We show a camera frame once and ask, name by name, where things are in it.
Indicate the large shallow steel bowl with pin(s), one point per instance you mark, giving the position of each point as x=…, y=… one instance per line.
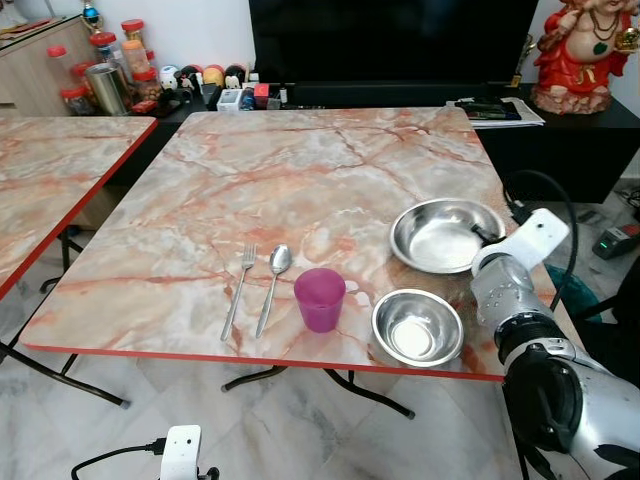
x=438, y=238

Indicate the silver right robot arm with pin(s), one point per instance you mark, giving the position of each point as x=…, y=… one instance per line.
x=575, y=405

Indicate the teal bin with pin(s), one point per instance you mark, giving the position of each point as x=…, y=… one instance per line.
x=578, y=295

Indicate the black device with green light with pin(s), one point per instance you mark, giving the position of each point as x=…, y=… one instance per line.
x=612, y=243

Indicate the small steel bowl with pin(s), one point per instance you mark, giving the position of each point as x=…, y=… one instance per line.
x=417, y=330

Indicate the stack of white papers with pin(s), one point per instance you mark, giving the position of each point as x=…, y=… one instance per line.
x=525, y=112

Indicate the purple plastic cup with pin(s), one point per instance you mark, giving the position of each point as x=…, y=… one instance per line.
x=320, y=302

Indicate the black folding table legs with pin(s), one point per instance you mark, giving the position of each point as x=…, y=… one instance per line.
x=370, y=392

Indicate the red laughing buddha statue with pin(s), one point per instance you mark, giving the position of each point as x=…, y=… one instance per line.
x=578, y=55

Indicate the silver metal spoon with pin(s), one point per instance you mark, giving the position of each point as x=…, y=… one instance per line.
x=280, y=260

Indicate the black flat screen television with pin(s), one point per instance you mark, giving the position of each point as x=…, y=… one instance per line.
x=390, y=40

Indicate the silver metal fork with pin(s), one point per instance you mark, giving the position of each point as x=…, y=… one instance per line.
x=240, y=290

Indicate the small white box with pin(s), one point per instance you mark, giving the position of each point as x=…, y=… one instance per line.
x=229, y=99

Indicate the black round figurine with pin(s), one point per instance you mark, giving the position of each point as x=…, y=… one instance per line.
x=236, y=76

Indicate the yellow round figurine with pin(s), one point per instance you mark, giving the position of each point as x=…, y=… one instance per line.
x=213, y=76

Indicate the white round figurine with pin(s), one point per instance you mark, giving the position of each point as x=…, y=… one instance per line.
x=169, y=78

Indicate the red lid plastic jar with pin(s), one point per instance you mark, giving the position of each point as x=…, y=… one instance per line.
x=146, y=84
x=75, y=100
x=58, y=68
x=104, y=46

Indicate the tall red lid jar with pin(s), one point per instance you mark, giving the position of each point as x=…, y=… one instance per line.
x=134, y=48

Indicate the steel tumbler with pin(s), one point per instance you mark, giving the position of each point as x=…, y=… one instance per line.
x=107, y=90

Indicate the blue ball ornament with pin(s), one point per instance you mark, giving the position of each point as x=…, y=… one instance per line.
x=91, y=14

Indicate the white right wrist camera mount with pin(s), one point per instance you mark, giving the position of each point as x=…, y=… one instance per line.
x=535, y=240

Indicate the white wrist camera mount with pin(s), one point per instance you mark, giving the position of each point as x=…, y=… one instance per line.
x=182, y=452
x=535, y=240

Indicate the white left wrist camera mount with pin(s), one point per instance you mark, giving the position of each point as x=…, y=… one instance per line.
x=182, y=452

